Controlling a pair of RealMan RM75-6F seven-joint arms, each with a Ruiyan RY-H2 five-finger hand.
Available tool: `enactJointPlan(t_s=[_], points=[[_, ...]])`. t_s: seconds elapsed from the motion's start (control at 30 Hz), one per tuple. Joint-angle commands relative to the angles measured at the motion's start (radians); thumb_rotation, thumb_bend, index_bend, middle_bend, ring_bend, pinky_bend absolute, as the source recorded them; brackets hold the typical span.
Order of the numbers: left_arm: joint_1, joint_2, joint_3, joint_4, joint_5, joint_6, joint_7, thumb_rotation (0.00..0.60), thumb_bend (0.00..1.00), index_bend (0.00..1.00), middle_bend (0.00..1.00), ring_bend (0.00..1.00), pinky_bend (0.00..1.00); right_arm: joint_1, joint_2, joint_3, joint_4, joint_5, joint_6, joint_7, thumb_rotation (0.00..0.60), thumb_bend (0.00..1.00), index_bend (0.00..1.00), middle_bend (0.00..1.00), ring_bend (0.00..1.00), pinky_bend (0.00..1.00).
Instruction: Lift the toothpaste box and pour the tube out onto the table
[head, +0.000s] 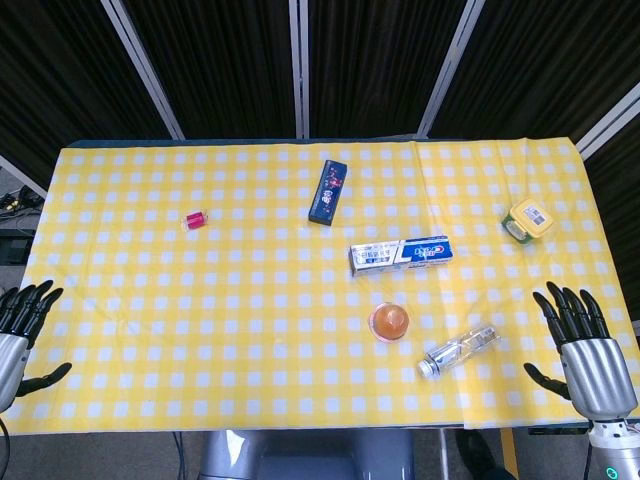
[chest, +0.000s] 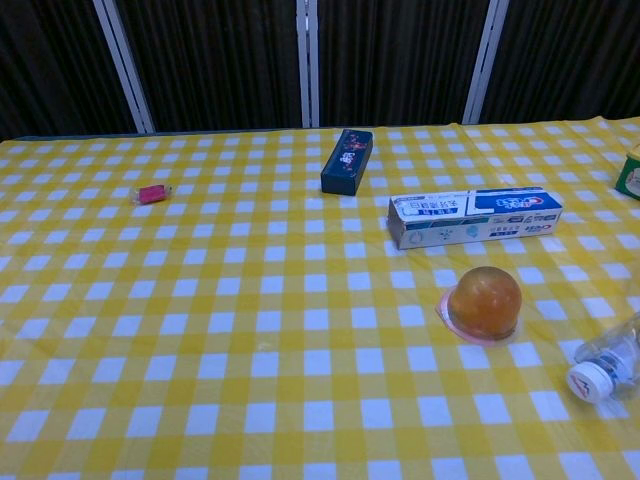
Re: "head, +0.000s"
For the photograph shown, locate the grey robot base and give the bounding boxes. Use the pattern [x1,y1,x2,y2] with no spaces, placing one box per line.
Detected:
[198,428,416,480]

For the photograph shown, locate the black folding screen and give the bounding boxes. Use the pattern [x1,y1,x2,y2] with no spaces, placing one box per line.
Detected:
[0,0,640,321]

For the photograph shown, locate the white blue toothpaste box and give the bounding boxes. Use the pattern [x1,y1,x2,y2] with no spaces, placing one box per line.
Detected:
[348,234,456,277]

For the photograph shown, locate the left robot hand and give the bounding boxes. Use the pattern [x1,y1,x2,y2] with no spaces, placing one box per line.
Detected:
[0,279,73,412]

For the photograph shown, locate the small pink candy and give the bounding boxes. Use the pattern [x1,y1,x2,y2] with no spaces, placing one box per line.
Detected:
[180,210,209,232]

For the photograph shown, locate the black cables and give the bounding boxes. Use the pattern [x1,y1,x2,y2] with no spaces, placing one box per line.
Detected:
[0,184,46,226]

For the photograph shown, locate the orange jelly cup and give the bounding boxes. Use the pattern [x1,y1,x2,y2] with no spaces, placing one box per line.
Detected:
[369,302,413,343]

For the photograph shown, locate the yellow white checkered tablecloth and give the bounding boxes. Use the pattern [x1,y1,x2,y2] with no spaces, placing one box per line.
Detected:
[0,140,640,437]

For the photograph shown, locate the yellow green lidded container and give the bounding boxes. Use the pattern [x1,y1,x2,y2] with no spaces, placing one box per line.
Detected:
[501,197,555,245]

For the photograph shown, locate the clear plastic bottle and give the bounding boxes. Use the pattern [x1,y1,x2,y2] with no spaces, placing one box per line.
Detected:
[417,323,502,378]

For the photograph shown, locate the dark blue long box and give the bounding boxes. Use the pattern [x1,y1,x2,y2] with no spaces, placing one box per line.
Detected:
[307,159,350,225]

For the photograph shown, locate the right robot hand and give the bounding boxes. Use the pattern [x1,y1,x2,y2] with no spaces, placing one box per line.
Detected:
[523,281,639,420]

